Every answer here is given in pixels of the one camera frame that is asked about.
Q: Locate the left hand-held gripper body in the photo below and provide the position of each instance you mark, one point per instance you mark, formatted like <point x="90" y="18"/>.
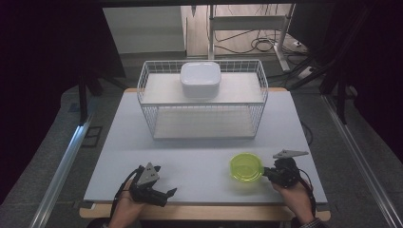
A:
<point x="146" y="185"/>

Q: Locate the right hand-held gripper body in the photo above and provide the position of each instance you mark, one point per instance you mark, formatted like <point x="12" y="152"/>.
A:
<point x="286" y="174"/>

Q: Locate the green translucent bowl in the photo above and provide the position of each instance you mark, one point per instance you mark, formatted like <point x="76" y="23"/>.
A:
<point x="246" y="167"/>

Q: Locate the white plastic container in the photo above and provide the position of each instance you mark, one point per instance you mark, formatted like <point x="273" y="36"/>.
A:
<point x="200" y="77"/>

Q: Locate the person's right hand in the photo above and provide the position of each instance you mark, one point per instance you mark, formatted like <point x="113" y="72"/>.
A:
<point x="296" y="198"/>

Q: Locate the person's left hand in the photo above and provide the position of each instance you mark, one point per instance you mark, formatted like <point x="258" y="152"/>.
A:
<point x="126" y="207"/>

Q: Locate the black metal stand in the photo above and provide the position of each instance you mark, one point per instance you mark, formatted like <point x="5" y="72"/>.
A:
<point x="83" y="101"/>
<point x="341" y="101"/>

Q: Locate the white power strip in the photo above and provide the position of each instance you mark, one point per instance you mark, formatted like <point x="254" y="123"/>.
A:
<point x="306" y="72"/>

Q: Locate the white cabinet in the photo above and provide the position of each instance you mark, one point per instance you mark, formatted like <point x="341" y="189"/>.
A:
<point x="144" y="30"/>

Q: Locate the aluminium rail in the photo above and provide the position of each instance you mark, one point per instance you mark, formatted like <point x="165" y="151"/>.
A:
<point x="361" y="161"/>
<point x="60" y="177"/>

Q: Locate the white desk frame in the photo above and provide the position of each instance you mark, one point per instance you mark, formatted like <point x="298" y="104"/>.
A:
<point x="250" y="22"/>

